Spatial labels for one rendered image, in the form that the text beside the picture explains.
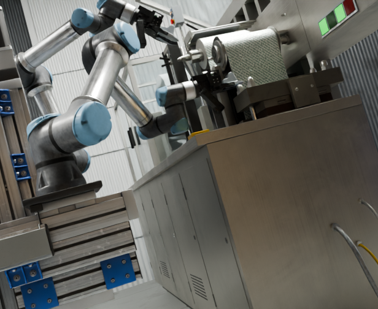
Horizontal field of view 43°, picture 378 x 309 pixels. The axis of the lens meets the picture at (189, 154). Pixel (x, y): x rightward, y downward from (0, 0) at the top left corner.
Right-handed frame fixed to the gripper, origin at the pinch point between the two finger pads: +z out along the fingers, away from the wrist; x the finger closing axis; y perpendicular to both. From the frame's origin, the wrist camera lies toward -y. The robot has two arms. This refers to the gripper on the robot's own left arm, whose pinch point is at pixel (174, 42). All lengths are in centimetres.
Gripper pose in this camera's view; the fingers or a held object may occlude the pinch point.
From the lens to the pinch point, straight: 209.6
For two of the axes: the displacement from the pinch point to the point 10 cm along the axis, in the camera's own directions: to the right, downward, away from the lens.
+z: 8.9, 4.3, 1.4
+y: 4.0, -8.9, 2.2
